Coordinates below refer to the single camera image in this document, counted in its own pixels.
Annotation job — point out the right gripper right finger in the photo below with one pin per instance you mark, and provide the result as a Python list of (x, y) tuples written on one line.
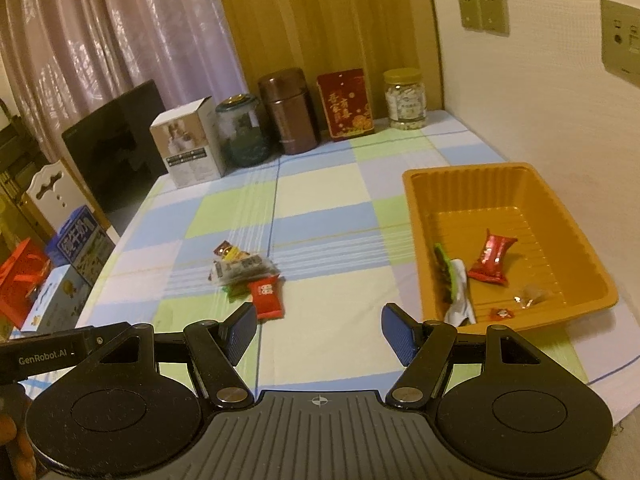
[(402, 332)]

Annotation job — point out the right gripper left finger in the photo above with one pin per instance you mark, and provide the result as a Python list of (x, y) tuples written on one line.
[(235, 334)]

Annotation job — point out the square red candy packet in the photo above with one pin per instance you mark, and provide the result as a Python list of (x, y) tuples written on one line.
[(266, 298)]

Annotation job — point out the grey clear snack packet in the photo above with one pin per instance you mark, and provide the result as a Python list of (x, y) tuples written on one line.
[(248, 269)]

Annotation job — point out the green white snack packet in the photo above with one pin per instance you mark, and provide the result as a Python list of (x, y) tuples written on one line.
[(460, 311)]

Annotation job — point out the long red snack packet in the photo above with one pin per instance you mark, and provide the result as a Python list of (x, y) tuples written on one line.
[(489, 266)]

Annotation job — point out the clear brown candy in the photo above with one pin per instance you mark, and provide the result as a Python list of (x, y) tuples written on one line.
[(529, 296)]

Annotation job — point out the green brown cake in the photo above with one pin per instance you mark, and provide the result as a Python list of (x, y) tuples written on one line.
[(236, 291)]

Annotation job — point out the left hand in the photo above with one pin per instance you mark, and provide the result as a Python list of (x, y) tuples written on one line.
[(21, 457)]

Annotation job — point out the light blue box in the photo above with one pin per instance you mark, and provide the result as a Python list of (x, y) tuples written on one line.
[(59, 303)]

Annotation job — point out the brown yellow candy packet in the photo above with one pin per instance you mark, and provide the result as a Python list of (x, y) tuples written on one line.
[(228, 252)]

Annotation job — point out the red gift bag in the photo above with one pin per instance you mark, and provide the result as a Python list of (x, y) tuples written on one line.
[(26, 269)]

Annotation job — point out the checkered tablecloth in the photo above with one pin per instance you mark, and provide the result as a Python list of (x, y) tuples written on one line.
[(335, 222)]

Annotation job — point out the blue milk carton box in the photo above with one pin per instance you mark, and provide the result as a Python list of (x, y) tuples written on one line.
[(83, 244)]

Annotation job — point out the orange plastic tray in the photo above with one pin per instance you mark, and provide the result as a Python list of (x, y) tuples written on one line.
[(454, 206)]

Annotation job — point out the white wooden chair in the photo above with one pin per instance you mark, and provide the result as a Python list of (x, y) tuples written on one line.
[(56, 194)]

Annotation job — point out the green glass jar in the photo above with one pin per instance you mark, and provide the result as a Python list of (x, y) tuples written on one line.
[(242, 138)]

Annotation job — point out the black metal rack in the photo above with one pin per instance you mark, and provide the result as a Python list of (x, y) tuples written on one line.
[(21, 159)]

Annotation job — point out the white product box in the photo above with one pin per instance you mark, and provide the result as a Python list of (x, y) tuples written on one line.
[(187, 139)]

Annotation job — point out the black monitor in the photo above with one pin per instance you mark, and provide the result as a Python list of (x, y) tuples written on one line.
[(113, 148)]

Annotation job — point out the clear jar of nuts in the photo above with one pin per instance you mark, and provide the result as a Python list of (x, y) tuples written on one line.
[(405, 98)]

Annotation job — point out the red festive pouch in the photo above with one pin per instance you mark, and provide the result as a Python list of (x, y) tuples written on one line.
[(345, 104)]

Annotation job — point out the brown metal thermos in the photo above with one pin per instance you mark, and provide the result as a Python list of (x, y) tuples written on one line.
[(289, 106)]

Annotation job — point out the pink curtain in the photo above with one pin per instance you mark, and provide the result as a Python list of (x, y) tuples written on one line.
[(66, 58)]

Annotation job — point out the double wall switch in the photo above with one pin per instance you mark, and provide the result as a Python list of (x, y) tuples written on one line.
[(490, 16)]

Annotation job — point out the wall socket plate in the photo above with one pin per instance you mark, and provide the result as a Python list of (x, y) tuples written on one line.
[(620, 40)]

